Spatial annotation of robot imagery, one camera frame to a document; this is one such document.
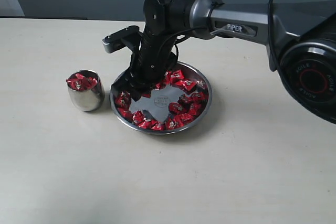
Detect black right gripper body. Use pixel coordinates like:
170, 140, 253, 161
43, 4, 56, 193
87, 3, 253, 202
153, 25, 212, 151
125, 31, 178, 90

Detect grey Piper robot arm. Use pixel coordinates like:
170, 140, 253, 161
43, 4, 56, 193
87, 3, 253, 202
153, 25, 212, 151
103, 0, 335, 123

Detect stainless steel plate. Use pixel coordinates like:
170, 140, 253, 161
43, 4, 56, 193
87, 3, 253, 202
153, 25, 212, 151
109, 61, 213, 135

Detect stainless steel cup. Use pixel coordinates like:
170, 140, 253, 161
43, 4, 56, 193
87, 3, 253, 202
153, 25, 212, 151
66, 70, 105, 112

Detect red candies inside cup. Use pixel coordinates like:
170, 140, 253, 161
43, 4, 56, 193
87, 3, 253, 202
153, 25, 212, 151
66, 73, 98, 91

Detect pile of red wrapped candies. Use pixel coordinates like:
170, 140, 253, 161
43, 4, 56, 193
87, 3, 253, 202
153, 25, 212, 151
114, 68, 207, 131

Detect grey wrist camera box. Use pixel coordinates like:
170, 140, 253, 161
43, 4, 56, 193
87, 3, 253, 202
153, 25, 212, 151
102, 25, 142, 54

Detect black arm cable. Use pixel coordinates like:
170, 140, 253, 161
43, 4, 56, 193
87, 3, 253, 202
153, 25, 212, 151
157, 0, 284, 78

